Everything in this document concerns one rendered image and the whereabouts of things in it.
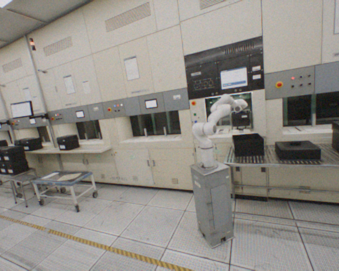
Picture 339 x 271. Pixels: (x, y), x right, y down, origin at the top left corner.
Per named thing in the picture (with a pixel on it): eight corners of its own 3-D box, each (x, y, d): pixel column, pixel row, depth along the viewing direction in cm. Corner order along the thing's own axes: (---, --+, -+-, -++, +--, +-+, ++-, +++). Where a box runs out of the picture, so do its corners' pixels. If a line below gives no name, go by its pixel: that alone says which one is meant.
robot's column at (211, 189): (212, 249, 162) (203, 175, 147) (197, 230, 188) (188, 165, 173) (235, 237, 171) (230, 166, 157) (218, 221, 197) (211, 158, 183)
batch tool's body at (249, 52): (199, 197, 250) (182, 55, 213) (211, 170, 335) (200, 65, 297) (268, 204, 213) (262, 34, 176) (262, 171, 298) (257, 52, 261)
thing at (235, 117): (232, 129, 239) (230, 107, 231) (232, 126, 257) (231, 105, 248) (251, 128, 229) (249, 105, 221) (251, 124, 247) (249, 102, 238)
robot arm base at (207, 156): (205, 171, 153) (203, 151, 149) (195, 165, 171) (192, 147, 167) (223, 166, 159) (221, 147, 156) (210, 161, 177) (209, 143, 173)
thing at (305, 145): (280, 161, 153) (280, 147, 150) (274, 150, 180) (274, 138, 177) (322, 161, 142) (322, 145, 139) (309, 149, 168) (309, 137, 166)
